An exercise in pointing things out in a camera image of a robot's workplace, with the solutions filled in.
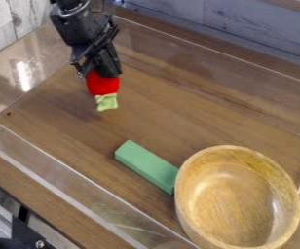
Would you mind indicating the black device with screw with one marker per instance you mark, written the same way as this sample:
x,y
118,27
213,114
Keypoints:
x,y
25,238

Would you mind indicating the wooden bowl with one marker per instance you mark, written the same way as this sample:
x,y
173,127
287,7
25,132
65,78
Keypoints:
x,y
237,201

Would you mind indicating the red knitted strawberry toy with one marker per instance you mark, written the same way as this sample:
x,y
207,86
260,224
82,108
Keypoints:
x,y
104,89

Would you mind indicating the clear acrylic wall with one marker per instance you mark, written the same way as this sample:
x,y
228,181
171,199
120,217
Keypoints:
x,y
244,86
92,216

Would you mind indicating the clear acrylic front wall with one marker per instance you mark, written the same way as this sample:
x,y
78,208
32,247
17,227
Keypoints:
x,y
92,216

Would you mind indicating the clear acrylic back wall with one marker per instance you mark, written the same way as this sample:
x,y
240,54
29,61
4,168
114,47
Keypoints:
x,y
244,86

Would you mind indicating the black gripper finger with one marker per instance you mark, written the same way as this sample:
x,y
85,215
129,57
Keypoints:
x,y
108,64

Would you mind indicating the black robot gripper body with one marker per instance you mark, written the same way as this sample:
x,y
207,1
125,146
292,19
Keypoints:
x,y
86,31

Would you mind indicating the green rectangular block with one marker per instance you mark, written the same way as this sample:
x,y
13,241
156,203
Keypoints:
x,y
148,165

